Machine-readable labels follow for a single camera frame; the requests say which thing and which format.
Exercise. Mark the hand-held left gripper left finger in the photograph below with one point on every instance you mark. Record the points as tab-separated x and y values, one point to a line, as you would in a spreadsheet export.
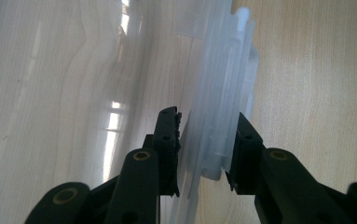
167	146

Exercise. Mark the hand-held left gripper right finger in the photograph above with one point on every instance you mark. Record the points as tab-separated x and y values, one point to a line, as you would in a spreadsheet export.
246	155

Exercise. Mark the clear plastic tiered storage box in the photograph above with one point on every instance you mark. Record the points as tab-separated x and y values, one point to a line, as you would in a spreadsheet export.
222	93

